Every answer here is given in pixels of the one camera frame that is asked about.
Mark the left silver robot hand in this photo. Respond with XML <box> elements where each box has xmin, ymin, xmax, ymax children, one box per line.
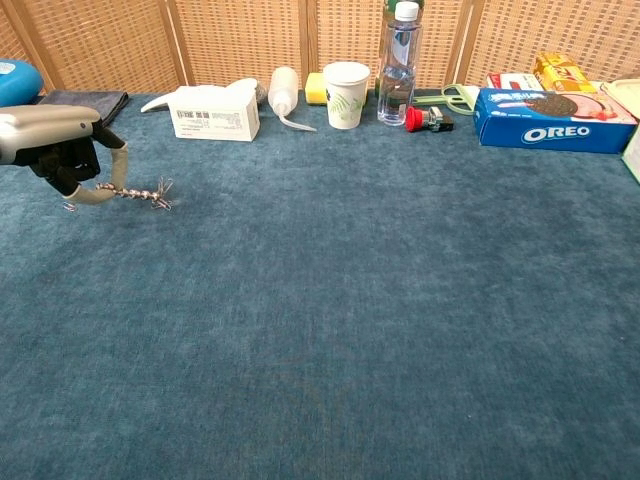
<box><xmin>0</xmin><ymin>104</ymin><xmax>129</xmax><ymax>206</ymax></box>

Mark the silver magnetic bead stick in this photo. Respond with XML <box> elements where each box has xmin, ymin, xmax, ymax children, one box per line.
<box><xmin>94</xmin><ymin>182</ymin><xmax>162</xmax><ymax>202</ymax></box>

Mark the blue detergent bottle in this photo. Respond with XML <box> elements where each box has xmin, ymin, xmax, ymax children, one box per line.
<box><xmin>0</xmin><ymin>58</ymin><xmax>45</xmax><ymax>108</ymax></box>

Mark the dark grey cloth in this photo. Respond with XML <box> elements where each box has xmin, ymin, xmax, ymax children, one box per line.
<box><xmin>37</xmin><ymin>90</ymin><xmax>130</xmax><ymax>129</ymax></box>

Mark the white cardboard box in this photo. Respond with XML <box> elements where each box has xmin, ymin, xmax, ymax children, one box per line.
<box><xmin>167</xmin><ymin>85</ymin><xmax>261</xmax><ymax>143</ymax></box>

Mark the wicker folding screen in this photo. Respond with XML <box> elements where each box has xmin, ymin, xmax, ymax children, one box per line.
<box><xmin>0</xmin><ymin>0</ymin><xmax>640</xmax><ymax>96</ymax></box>

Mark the clear squeeze wash bottle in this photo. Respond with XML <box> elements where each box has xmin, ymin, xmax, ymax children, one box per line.
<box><xmin>267</xmin><ymin>66</ymin><xmax>318</xmax><ymax>133</ymax></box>

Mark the yellow sponge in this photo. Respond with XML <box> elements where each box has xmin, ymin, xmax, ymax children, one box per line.
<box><xmin>304</xmin><ymin>72</ymin><xmax>381</xmax><ymax>106</ymax></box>

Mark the white paper cup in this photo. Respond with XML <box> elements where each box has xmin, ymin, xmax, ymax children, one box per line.
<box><xmin>322</xmin><ymin>61</ymin><xmax>372</xmax><ymax>131</ymax></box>

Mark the blue carpet table cover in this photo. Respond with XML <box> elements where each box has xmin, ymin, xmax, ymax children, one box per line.
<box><xmin>0</xmin><ymin>89</ymin><xmax>640</xmax><ymax>480</ymax></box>

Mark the clear water bottle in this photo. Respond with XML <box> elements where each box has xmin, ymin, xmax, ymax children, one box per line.
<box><xmin>376</xmin><ymin>1</ymin><xmax>424</xmax><ymax>127</ymax></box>

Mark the green tea bottle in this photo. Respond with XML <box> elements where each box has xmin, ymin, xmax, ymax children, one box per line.
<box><xmin>382</xmin><ymin>0</ymin><xmax>426</xmax><ymax>21</ymax></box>

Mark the red emergency push button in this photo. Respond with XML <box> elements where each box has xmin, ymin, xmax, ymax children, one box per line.
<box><xmin>404</xmin><ymin>105</ymin><xmax>455</xmax><ymax>134</ymax></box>

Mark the light green hand brush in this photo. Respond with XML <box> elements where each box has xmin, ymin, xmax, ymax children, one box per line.
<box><xmin>411</xmin><ymin>83</ymin><xmax>482</xmax><ymax>117</ymax></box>

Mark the red white blue box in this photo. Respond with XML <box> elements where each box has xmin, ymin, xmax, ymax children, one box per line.
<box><xmin>485</xmin><ymin>72</ymin><xmax>546</xmax><ymax>92</ymax></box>

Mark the blue Oreo cookie box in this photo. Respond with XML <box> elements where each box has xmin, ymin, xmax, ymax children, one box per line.
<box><xmin>472</xmin><ymin>87</ymin><xmax>639</xmax><ymax>155</ymax></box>

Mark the yellow snack box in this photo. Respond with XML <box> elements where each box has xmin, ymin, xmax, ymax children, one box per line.
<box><xmin>533</xmin><ymin>51</ymin><xmax>599</xmax><ymax>95</ymax></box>

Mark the beige lidded food container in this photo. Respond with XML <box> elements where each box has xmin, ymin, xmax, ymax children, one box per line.
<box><xmin>598</xmin><ymin>78</ymin><xmax>640</xmax><ymax>121</ymax></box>

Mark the green tissue box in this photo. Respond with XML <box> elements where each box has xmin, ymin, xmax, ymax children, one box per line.
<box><xmin>620</xmin><ymin>137</ymin><xmax>640</xmax><ymax>184</ymax></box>

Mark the white handled round brush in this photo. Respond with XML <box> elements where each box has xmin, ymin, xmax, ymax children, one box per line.
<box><xmin>140</xmin><ymin>77</ymin><xmax>266</xmax><ymax>114</ymax></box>

